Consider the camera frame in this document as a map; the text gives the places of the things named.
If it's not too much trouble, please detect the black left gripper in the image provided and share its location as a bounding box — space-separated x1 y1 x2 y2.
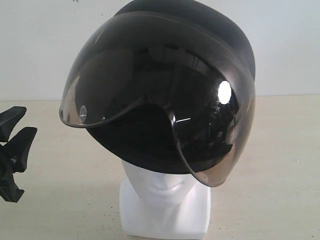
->
0 106 38 202

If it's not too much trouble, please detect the black helmet with visor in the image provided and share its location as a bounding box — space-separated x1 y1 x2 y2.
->
59 0 256 187

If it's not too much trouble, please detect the white mannequin head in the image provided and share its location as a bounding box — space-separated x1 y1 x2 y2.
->
119 161 211 226

